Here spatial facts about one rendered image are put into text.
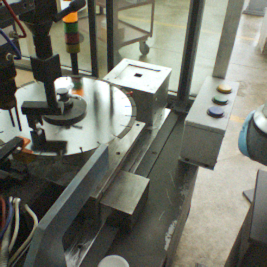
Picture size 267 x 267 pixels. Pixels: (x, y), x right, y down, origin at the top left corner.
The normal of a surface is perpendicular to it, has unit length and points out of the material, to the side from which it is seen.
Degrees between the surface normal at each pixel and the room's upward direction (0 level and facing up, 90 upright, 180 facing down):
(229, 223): 0
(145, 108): 90
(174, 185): 0
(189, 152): 90
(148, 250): 0
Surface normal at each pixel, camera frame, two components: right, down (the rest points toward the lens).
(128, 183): 0.03, -0.78
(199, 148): -0.39, 0.57
